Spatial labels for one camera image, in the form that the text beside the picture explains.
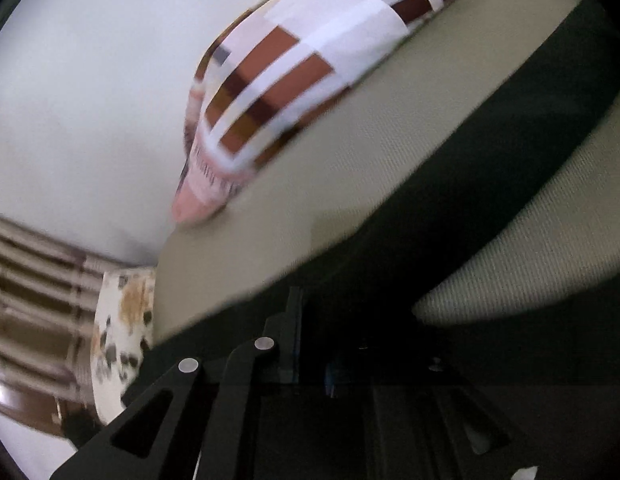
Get black pants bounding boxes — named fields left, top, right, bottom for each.
left=124, top=0, right=620, bottom=479

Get floral pillow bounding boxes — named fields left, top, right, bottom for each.
left=90, top=268, right=156, bottom=425

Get beige bed mattress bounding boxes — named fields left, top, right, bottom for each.
left=154, top=0, right=620, bottom=341

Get brown wooden headboard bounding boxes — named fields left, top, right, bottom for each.
left=0, top=217, right=122, bottom=437

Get brown white checkered pillow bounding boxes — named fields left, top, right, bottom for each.
left=172, top=0, right=454, bottom=223

